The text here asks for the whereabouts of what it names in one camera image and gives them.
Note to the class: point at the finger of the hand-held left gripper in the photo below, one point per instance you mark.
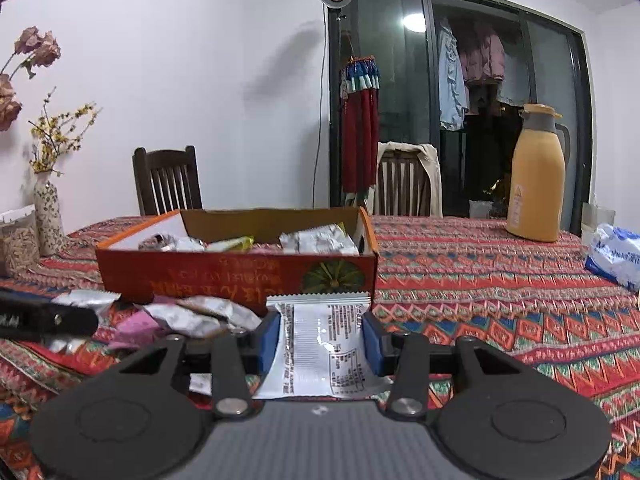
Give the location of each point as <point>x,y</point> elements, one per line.
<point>45,317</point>

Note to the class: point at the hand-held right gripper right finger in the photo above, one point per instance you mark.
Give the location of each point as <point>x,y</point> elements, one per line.
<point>372,347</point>

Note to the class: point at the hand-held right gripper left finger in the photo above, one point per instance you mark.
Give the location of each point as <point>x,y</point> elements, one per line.
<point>270,342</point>

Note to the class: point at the white printed packet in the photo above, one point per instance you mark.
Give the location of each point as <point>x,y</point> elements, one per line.
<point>320,350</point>

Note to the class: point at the pile of snack packets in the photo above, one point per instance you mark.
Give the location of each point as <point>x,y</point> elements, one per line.
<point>200,317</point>

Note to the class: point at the pink snack packet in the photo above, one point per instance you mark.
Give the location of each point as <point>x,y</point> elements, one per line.
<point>135,330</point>

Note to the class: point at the red orange cardboard box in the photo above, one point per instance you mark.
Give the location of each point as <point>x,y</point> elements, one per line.
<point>200,280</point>

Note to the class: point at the yellow green bar packet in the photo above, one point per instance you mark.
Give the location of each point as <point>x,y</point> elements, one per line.
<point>230,245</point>

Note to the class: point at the small silver snack packet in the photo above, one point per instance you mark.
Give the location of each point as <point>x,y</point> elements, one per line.
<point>175,244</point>

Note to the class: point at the clear jar with white lid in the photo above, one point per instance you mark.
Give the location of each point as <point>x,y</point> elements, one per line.
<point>17,245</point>

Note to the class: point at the speckled white vase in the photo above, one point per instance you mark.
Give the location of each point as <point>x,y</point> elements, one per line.
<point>49,220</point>

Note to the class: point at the brown wooden chair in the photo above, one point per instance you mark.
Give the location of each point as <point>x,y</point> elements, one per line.
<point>400,185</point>

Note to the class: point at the clear plastic container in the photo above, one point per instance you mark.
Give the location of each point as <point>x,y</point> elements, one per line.
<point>480,209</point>

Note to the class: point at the chair with beige cloth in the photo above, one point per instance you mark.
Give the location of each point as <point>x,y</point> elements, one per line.
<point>434,180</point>

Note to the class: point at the dark wooden chair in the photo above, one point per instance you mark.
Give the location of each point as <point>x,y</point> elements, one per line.
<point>165,185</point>

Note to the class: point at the yellow flower branches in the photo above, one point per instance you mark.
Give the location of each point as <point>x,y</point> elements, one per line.
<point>55,135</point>

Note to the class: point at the red blue tassel decoration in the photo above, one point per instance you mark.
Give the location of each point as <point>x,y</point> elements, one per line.
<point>360,135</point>

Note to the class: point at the yellow thermos jug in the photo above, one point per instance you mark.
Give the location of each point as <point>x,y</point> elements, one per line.
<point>535,195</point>

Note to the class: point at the dark framed sliding glass door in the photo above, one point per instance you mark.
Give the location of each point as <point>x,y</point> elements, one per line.
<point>335,110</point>

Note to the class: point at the white blue tissue pack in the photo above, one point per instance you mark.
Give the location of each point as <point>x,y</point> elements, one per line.
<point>617,255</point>

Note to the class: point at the pink dried flowers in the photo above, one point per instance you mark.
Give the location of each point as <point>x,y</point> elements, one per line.
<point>37,47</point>

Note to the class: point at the light blue hanging shirt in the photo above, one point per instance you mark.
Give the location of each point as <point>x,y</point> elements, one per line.
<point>452,85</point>

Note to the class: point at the white hanging garment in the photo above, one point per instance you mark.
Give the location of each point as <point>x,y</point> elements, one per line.
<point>515,92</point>

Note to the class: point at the pink hanging garment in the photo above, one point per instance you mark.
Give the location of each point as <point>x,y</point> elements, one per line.
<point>482,57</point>

